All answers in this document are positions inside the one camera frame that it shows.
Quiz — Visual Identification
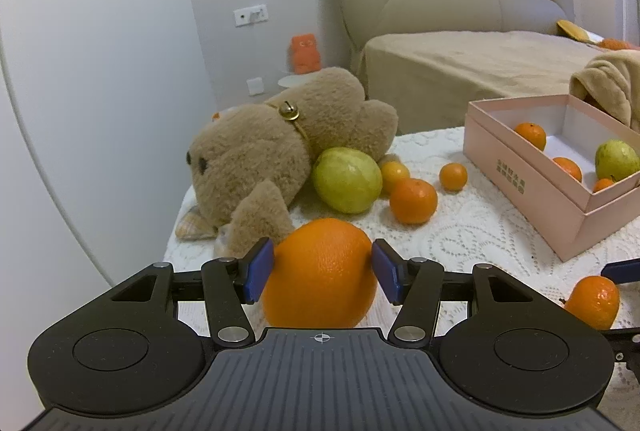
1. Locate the white side table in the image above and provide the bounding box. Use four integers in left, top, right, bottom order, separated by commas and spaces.
277, 72, 326, 89

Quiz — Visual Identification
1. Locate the white lace tablecloth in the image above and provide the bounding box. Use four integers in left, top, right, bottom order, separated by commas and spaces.
162, 126, 640, 412

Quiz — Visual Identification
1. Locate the round green guava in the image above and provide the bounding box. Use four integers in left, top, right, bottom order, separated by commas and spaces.
311, 147, 383, 215

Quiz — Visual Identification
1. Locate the yellow pillow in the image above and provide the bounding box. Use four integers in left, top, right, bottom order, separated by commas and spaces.
556, 19, 591, 42

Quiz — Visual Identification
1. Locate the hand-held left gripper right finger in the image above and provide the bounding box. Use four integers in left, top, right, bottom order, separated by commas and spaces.
371, 238, 532, 348

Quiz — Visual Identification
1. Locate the beige fleece blanket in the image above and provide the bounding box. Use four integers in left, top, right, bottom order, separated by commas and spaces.
569, 50, 640, 134

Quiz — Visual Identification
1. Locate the yellowish mandarin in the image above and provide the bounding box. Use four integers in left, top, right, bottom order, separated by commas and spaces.
380, 161, 412, 196

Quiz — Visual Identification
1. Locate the pink open gift box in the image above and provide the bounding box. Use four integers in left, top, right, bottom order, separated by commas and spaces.
462, 111, 640, 263

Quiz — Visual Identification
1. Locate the green guava with dark stem end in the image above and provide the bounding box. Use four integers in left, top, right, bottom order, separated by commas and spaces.
595, 139, 640, 182

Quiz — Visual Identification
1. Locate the bed with beige sheet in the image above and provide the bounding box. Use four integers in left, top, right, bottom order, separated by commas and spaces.
350, 30, 640, 136

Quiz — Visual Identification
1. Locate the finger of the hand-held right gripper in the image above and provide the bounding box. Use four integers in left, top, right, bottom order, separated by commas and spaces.
601, 259, 640, 284
602, 330, 640, 364

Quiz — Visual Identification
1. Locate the white wall socket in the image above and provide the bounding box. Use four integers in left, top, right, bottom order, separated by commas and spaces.
233, 5, 269, 28

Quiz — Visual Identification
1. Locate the pink cardboard box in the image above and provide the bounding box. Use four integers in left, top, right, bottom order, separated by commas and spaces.
465, 94, 640, 212

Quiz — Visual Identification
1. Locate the large orange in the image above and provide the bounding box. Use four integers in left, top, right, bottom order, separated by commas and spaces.
262, 218, 378, 328

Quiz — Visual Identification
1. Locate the orange soft item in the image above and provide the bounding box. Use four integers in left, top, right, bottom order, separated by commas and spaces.
600, 38, 640, 52

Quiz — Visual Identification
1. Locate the orange owl figure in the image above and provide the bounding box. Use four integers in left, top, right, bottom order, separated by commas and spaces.
291, 33, 321, 75

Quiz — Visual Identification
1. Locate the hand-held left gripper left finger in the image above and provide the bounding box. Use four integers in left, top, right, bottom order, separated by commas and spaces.
111, 238, 275, 347

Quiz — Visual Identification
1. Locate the brown plush animal with bell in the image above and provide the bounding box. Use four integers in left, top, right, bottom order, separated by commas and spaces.
175, 67, 399, 259

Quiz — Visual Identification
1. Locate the mandarin with green stem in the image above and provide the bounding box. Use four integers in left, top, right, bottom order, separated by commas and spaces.
560, 276, 621, 331

